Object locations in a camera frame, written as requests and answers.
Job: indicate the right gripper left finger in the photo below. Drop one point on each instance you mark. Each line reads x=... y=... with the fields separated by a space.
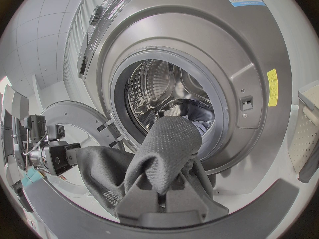
x=139 y=199

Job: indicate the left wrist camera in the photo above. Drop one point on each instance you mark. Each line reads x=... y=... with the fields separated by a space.
x=56 y=133

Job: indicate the black garment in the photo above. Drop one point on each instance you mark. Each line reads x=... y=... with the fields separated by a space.
x=311 y=168

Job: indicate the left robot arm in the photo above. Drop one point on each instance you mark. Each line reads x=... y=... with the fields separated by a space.
x=37 y=127

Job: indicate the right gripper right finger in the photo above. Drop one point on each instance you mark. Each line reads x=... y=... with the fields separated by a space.
x=185 y=198

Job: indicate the grey washing machine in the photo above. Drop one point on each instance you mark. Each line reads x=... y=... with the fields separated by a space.
x=249 y=58

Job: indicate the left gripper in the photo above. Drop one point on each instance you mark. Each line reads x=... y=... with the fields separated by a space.
x=57 y=160

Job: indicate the dark grey garment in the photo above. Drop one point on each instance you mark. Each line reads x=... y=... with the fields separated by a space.
x=172 y=143

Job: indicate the heap of dark clothes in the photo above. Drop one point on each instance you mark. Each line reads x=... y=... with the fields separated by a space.
x=199 y=113

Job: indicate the washing machine door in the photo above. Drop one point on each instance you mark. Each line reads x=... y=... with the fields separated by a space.
x=74 y=108

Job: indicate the cream laundry basket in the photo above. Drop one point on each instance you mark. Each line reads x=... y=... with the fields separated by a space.
x=304 y=133

